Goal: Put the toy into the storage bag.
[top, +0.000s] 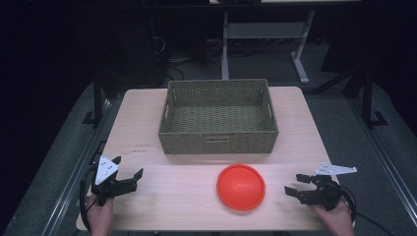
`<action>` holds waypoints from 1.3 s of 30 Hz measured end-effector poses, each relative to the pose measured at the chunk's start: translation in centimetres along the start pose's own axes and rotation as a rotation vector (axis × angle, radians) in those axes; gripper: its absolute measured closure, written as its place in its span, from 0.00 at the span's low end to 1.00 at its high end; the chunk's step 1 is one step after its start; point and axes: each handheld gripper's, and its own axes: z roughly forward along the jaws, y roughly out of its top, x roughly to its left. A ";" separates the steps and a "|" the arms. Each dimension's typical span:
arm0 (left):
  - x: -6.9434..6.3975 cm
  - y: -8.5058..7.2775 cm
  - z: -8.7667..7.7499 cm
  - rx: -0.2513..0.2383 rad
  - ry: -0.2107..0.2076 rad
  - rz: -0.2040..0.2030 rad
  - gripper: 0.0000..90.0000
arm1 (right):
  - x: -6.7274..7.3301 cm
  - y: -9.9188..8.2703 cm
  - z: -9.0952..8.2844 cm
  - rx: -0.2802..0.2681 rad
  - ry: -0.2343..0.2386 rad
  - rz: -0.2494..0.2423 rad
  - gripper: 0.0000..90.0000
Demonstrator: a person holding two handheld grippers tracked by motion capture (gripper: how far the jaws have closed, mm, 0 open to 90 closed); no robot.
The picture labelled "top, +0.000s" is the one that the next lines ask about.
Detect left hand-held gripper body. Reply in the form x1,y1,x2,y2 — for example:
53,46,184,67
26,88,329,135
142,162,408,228
89,155,139,207

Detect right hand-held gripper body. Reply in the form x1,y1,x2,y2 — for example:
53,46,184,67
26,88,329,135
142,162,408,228
298,162,359,211

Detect red round plate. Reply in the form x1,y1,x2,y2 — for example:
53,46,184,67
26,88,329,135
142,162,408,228
215,163,267,211

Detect green woven basket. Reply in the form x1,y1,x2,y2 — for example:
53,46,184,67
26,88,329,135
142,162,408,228
157,78,280,155

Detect person's left hand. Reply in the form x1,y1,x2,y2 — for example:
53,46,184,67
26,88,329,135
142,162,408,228
86,193,116,236

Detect person's right hand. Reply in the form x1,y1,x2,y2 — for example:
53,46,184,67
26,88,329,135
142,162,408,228
309,199,357,236

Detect black metal stand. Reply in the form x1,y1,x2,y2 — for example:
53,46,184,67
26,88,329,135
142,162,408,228
359,63,389,130
81,70,107,126

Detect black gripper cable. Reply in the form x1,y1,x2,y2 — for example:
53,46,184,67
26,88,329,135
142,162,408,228
338,185,396,236
79,166,99,234

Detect aluminium rail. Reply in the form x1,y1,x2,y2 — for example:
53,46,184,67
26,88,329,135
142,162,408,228
40,97,116,236
346,96,417,228

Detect tangle of floor cables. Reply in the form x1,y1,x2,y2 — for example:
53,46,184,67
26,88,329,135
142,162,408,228
149,33,227,83

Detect white metal table frame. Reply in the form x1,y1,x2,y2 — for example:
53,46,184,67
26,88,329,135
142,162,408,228
220,9,316,86

